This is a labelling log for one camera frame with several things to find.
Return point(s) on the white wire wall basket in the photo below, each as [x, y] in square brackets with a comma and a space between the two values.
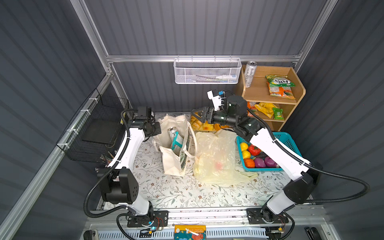
[186, 69]

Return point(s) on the bundle of pencils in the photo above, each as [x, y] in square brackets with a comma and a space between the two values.
[103, 158]

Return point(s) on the yellow snack packet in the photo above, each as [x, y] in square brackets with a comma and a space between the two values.
[266, 108]

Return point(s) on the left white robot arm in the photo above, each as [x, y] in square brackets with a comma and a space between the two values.
[117, 182]

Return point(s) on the green snack bag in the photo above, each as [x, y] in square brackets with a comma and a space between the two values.
[279, 81]

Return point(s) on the orange toy pumpkin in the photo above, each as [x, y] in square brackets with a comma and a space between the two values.
[249, 163]

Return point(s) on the orange snack bag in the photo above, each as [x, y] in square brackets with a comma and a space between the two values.
[281, 92]

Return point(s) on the square yellow bread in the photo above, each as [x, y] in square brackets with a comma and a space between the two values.
[208, 127]

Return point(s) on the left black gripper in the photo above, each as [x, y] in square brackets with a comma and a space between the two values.
[157, 130]

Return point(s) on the cream canvas tote bag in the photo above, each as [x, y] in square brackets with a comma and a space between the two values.
[175, 165]

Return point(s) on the rear silver drink can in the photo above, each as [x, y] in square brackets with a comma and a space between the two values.
[250, 72]

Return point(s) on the small green snack packet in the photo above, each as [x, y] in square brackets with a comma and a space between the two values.
[278, 114]

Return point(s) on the red toy tomato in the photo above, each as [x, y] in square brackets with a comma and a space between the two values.
[254, 151]

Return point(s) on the colourful box at front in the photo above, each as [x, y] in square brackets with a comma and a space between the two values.
[190, 232]

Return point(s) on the wooden shelf unit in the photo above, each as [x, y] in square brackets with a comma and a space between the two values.
[258, 92]

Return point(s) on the teal plastic basket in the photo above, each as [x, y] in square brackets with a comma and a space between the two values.
[284, 137]

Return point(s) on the black wire wall basket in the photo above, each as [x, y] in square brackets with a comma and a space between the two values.
[97, 128]

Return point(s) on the purple toy onion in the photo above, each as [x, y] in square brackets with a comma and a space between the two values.
[270, 163]

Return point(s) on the yellow bread tray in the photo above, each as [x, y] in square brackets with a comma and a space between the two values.
[198, 125]

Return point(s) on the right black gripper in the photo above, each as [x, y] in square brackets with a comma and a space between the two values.
[205, 111]

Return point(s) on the yellow translucent plastic bag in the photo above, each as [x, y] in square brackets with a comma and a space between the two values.
[215, 160]

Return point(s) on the white Monster energy can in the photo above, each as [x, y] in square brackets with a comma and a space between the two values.
[173, 133]

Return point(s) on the toothpaste tube in basket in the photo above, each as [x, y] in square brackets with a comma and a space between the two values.
[225, 78]

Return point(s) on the teal snack packet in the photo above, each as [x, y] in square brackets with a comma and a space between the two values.
[177, 144]

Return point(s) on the yellow lemon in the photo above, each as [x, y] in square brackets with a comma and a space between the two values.
[246, 154]
[244, 146]

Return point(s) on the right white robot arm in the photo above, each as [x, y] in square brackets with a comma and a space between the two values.
[303, 180]

